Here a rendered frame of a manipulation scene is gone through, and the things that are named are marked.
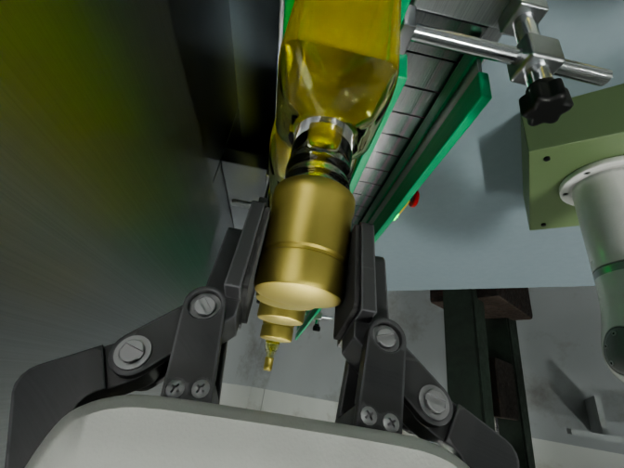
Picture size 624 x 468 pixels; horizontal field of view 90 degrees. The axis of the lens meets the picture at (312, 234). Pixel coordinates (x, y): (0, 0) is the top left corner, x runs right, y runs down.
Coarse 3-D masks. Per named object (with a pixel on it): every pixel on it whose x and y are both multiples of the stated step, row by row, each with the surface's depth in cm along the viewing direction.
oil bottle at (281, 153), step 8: (272, 128) 20; (272, 136) 19; (272, 144) 19; (280, 144) 19; (272, 152) 19; (280, 152) 19; (288, 152) 18; (272, 160) 19; (280, 160) 19; (288, 160) 18; (352, 160) 19; (272, 168) 19; (280, 168) 19; (352, 168) 19; (272, 176) 20; (280, 176) 19; (272, 184) 20; (272, 192) 21
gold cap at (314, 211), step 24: (288, 192) 12; (312, 192) 12; (336, 192) 12; (288, 216) 11; (312, 216) 11; (336, 216) 12; (264, 240) 12; (288, 240) 11; (312, 240) 11; (336, 240) 11; (264, 264) 11; (288, 264) 10; (312, 264) 11; (336, 264) 11; (264, 288) 11; (288, 288) 11; (312, 288) 10; (336, 288) 11
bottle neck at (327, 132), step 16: (304, 128) 14; (320, 128) 14; (336, 128) 14; (304, 144) 13; (320, 144) 13; (336, 144) 13; (352, 144) 14; (304, 160) 13; (320, 160) 13; (336, 160) 13; (288, 176) 13; (336, 176) 13
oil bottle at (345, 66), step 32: (320, 0) 15; (352, 0) 15; (384, 0) 16; (288, 32) 14; (320, 32) 14; (352, 32) 14; (384, 32) 15; (288, 64) 14; (320, 64) 13; (352, 64) 14; (384, 64) 14; (288, 96) 14; (320, 96) 13; (352, 96) 13; (384, 96) 14; (288, 128) 15; (352, 128) 14
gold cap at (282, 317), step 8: (264, 304) 22; (264, 312) 21; (272, 312) 21; (280, 312) 21; (288, 312) 21; (296, 312) 22; (304, 312) 22; (272, 320) 23; (280, 320) 22; (288, 320) 22; (296, 320) 22
